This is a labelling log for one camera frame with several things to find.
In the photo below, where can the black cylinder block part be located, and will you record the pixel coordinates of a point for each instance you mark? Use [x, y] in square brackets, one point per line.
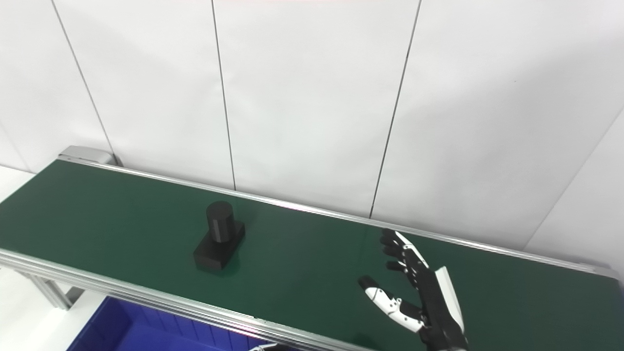
[219, 239]

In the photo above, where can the green conveyor belt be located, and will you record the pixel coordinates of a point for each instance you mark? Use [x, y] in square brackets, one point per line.
[312, 273]

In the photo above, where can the aluminium conveyor leg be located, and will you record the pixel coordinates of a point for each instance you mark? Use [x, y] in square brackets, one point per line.
[53, 292]

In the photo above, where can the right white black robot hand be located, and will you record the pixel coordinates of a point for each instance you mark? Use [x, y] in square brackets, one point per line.
[438, 317]

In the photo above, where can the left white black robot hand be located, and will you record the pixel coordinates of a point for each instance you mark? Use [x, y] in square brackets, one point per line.
[263, 347]

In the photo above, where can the grey conveyor end housing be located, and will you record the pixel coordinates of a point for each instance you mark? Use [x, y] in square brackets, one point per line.
[85, 155]

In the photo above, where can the blue plastic bin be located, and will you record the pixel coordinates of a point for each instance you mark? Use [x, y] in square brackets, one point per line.
[146, 336]

